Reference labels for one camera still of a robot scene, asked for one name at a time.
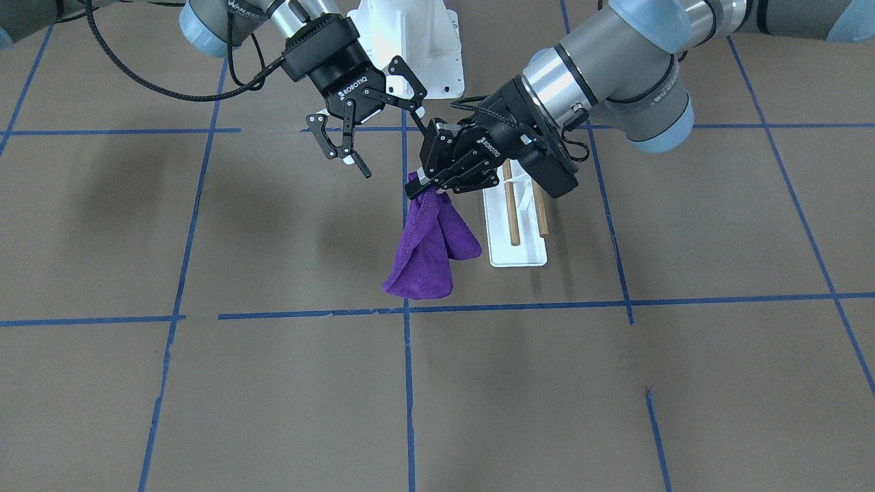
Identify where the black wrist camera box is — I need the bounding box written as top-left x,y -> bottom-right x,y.
498,128 -> 579,198

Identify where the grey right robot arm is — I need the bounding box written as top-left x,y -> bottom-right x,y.
2,1 -> 427,178

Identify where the white towel rack with wooden bars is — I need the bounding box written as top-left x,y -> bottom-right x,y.
483,159 -> 550,268

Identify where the black braided cable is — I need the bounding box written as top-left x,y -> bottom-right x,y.
83,0 -> 288,103

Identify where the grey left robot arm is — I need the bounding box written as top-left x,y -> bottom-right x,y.
404,1 -> 873,199

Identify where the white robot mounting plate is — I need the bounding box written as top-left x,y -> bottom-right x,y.
347,1 -> 466,99

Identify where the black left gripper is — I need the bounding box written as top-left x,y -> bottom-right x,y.
418,76 -> 558,194

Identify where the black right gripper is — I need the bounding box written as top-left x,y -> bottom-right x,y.
282,15 -> 429,180

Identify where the purple microfibre towel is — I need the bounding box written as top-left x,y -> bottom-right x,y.
382,188 -> 483,300

